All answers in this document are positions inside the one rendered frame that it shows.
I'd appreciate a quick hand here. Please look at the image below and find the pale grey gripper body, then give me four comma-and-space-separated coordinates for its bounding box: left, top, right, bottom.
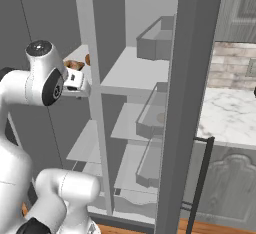
61, 84, 92, 100

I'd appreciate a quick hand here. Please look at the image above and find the brown frozen chicken drumstick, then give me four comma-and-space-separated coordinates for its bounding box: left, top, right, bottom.
63, 59, 86, 73

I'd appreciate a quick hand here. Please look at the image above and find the pale fridge shelf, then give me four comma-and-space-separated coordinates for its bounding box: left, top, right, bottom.
110, 102, 158, 143
113, 142, 161, 196
99, 46, 172, 97

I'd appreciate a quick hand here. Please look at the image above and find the grey fridge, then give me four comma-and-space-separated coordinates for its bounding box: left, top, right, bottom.
16, 0, 183, 226

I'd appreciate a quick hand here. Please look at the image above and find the grey freezer door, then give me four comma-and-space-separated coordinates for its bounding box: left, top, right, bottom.
0, 0, 34, 79

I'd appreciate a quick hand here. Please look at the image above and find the grey fridge door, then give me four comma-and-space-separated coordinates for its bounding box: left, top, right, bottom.
154, 0, 226, 234

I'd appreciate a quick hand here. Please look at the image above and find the grey door bin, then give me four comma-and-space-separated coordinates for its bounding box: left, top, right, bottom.
134, 81, 170, 140
134, 137, 165, 190
135, 15, 176, 62

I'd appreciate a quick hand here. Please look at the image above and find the grey base cupboard door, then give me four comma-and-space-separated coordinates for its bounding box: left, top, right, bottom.
186, 140, 256, 233

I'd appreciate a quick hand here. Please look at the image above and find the black fridge door handle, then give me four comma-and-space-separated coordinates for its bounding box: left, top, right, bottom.
182, 135, 216, 234

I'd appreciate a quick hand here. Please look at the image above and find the grey wall socket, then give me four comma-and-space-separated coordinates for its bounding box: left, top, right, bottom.
246, 58, 256, 78

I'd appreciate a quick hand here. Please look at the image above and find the grey wall cupboard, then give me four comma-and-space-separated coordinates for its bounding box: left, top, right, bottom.
214, 0, 256, 44

